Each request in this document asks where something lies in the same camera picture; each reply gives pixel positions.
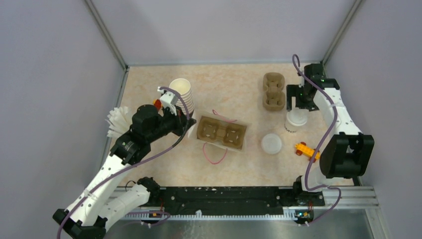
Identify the yellow toy car red wheels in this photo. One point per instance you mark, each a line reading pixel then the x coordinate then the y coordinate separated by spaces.
pixel 301 149

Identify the grey slotted cable duct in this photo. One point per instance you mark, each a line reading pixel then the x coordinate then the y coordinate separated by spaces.
pixel 199 216

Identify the white paper coffee cup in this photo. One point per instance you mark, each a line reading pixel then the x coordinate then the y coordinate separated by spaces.
pixel 291 128

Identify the white plastic cup lid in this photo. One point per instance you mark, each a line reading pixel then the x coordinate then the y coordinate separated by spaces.
pixel 297 117

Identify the stack of translucent lids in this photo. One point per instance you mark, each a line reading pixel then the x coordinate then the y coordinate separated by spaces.
pixel 271 143

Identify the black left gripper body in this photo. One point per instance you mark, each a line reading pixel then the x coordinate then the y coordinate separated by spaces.
pixel 169 122

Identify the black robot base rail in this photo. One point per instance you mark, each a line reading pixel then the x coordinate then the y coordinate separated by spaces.
pixel 228 201

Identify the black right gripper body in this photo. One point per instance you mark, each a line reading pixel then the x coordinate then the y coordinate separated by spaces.
pixel 303 101

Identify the red green toy block figure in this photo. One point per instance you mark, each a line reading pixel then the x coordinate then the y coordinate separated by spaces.
pixel 157 104

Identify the bundle of white paper straws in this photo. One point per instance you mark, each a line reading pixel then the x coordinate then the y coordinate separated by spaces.
pixel 119 120

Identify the stack of white paper cups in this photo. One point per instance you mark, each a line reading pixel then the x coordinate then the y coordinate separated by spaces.
pixel 183 87

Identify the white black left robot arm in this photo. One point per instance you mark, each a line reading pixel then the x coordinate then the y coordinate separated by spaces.
pixel 92 214

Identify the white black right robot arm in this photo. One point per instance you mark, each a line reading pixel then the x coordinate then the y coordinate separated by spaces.
pixel 348 151

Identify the brown pulp cup carrier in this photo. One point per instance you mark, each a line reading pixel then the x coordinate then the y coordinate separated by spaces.
pixel 274 99

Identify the cream Cakes paper bag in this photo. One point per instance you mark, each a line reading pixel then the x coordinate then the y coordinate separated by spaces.
pixel 192 134

